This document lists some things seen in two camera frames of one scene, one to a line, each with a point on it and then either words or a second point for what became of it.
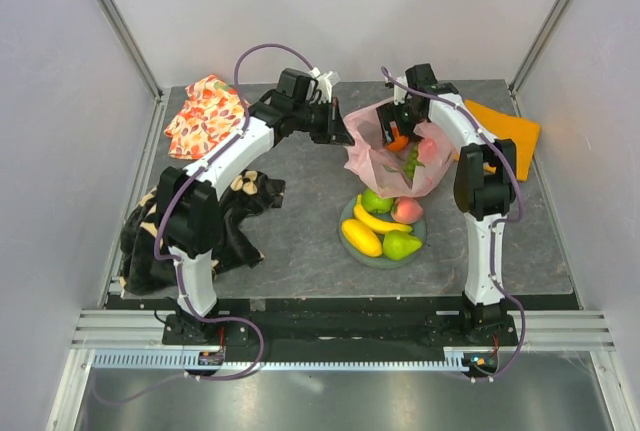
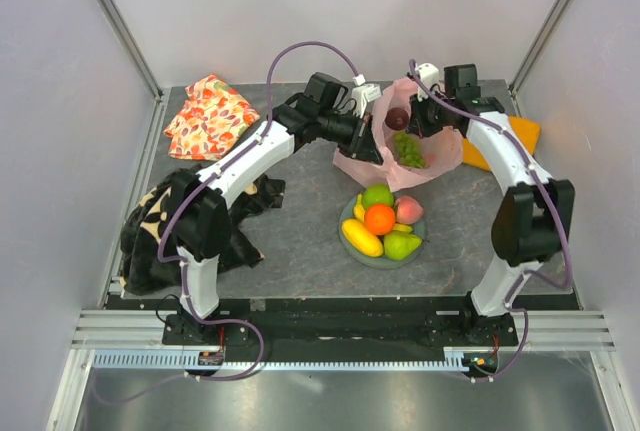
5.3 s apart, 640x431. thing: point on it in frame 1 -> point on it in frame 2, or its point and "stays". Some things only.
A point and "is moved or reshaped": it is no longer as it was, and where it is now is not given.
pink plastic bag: [367, 154] is moved or reshaped
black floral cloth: [145, 271] stays
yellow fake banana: [375, 225] stays
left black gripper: [335, 131] -> [362, 145]
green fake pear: [398, 245] stays
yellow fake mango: [361, 238] stays
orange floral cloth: [211, 107] stays
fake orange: [400, 142] -> [379, 219]
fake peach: [406, 211] stays
